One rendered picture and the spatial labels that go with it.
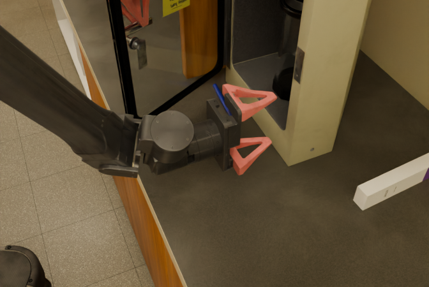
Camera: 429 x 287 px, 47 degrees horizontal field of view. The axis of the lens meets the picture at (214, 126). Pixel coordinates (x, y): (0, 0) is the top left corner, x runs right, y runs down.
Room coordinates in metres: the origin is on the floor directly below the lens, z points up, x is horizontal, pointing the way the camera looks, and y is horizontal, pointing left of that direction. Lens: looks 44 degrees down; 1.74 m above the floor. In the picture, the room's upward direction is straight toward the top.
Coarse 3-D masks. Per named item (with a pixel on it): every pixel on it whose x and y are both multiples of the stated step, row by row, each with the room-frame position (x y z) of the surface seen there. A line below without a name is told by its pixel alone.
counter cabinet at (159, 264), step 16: (80, 48) 1.48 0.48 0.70; (96, 96) 1.32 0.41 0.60; (112, 176) 1.37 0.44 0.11; (128, 192) 1.04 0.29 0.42; (128, 208) 1.11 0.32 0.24; (144, 208) 0.82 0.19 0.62; (144, 224) 0.86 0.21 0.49; (144, 240) 0.91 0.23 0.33; (160, 240) 0.70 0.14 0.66; (144, 256) 0.96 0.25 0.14; (160, 256) 0.72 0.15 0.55; (160, 272) 0.75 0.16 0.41; (176, 272) 0.59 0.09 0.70
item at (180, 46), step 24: (144, 0) 0.80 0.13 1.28; (168, 0) 0.85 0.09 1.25; (192, 0) 0.90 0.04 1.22; (216, 0) 0.95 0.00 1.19; (144, 24) 0.80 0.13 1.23; (168, 24) 0.84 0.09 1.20; (192, 24) 0.90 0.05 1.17; (216, 24) 0.95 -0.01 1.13; (168, 48) 0.84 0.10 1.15; (192, 48) 0.89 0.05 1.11; (216, 48) 0.95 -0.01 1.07; (120, 72) 0.75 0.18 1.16; (144, 72) 0.79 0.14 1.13; (168, 72) 0.84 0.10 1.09; (192, 72) 0.89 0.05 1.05; (144, 96) 0.78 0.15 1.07; (168, 96) 0.83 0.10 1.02
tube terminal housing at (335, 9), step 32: (320, 0) 0.70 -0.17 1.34; (352, 0) 0.73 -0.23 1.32; (320, 32) 0.71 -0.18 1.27; (352, 32) 0.74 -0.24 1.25; (320, 64) 0.71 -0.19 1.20; (352, 64) 0.74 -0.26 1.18; (320, 96) 0.72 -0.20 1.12; (288, 128) 0.72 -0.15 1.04; (320, 128) 0.73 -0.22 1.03; (288, 160) 0.70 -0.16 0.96
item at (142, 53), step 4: (136, 40) 0.78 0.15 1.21; (140, 40) 0.77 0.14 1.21; (144, 40) 0.78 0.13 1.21; (132, 44) 0.77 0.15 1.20; (136, 44) 0.77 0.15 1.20; (140, 44) 0.77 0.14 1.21; (144, 44) 0.77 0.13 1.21; (136, 48) 0.78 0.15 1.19; (140, 48) 0.76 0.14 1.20; (144, 48) 0.77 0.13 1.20; (140, 52) 0.77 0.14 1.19; (144, 52) 0.77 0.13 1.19; (140, 56) 0.76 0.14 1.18; (144, 56) 0.77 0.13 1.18; (140, 60) 0.76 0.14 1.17; (144, 60) 0.77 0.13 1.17; (140, 64) 0.76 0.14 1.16; (144, 64) 0.77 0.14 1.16; (140, 68) 0.76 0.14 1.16
